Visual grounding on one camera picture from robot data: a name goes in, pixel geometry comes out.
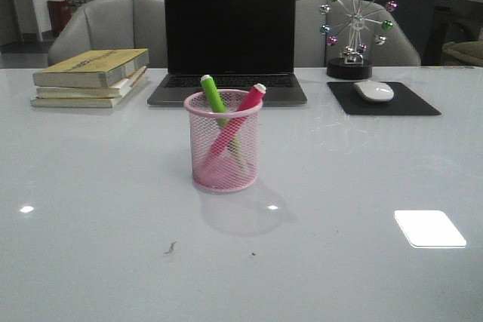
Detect green highlighter pen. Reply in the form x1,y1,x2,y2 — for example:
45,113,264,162
200,75,245,170

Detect pink highlighter pen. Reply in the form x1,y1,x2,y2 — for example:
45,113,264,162
202,84,266,168

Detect pink mesh pen holder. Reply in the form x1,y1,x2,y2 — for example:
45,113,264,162
184,89,263,192

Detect grey open laptop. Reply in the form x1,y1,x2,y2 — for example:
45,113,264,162
147,0,307,106

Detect middle cream book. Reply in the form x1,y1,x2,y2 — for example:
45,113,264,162
36,66,147,99

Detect cream book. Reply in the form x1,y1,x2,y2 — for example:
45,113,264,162
30,78,143,108
36,66,147,99

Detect right grey armchair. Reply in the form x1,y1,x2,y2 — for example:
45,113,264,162
294,0,420,67

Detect grey armchair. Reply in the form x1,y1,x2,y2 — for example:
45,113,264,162
48,0,168,68
294,0,420,67

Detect white computer mouse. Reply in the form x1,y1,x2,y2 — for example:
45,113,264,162
353,80,395,103

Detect top yellow book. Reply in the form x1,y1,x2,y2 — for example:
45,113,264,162
32,48,149,87

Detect left grey armchair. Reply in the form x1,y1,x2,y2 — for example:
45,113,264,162
48,0,168,68

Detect ferris wheel desk ornament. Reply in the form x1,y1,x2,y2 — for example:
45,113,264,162
318,0,395,80

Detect black mouse pad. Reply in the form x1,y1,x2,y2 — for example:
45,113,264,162
326,81,442,116

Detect bottom cream book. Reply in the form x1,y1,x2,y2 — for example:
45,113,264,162
30,78,143,108

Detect red trash bin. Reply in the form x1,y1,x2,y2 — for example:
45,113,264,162
47,0,72,36

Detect olive cushion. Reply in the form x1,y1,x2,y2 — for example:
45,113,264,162
442,41,483,66

